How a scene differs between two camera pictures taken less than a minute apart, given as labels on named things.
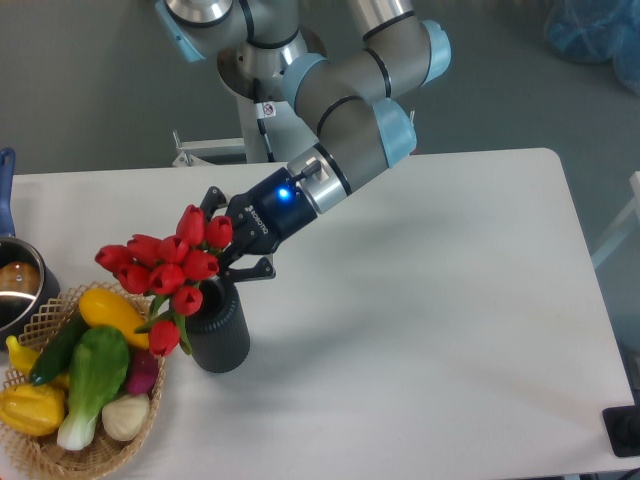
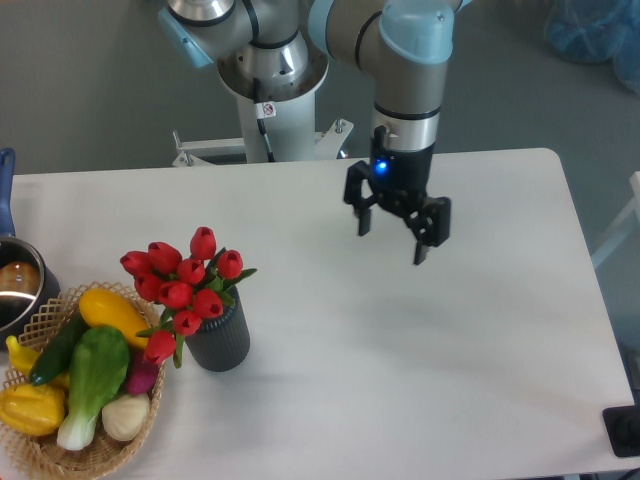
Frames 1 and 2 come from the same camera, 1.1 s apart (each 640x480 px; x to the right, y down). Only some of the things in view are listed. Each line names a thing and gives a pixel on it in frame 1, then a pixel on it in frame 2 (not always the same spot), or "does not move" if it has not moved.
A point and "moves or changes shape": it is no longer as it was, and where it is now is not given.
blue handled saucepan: [25, 283] does not move
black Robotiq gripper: [261, 219] to [401, 179]
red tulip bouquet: [168, 269] moves or changes shape
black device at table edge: [622, 424] does not move
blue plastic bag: [592, 31] does not move
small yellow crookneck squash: [25, 358] does not move
